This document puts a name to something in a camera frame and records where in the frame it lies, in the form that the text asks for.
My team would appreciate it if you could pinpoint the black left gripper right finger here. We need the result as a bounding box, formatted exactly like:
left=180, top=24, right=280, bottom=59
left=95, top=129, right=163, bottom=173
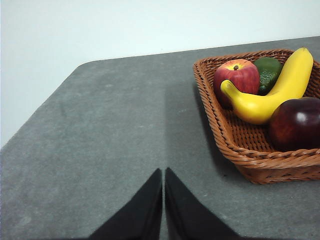
left=164, top=167, right=245, bottom=240

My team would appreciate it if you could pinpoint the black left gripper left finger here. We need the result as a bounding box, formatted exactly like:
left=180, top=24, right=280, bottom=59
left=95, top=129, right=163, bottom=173
left=87, top=168, right=164, bottom=240

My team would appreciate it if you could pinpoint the dark purple plum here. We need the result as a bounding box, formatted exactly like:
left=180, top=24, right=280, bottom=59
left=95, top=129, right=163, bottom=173
left=268, top=96, right=320, bottom=152

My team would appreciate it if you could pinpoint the brown wicker basket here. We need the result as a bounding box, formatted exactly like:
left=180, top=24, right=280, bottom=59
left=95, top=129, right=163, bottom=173
left=192, top=48, right=320, bottom=185

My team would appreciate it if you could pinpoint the yellow banana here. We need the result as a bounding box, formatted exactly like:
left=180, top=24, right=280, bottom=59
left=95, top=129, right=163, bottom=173
left=220, top=46, right=314, bottom=125

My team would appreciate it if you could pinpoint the red apple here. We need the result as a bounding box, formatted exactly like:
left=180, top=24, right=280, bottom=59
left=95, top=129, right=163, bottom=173
left=213, top=59, right=261, bottom=110

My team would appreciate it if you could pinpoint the green avocado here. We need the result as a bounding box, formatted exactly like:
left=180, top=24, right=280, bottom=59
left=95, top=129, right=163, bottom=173
left=253, top=57, right=284, bottom=96

